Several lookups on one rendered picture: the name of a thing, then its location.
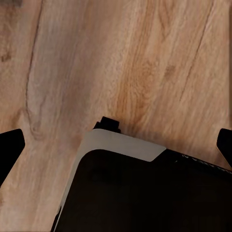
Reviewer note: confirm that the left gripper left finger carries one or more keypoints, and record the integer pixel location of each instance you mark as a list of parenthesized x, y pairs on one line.
[(11, 145)]

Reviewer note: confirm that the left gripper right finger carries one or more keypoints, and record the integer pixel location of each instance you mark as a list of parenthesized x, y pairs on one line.
[(224, 143)]

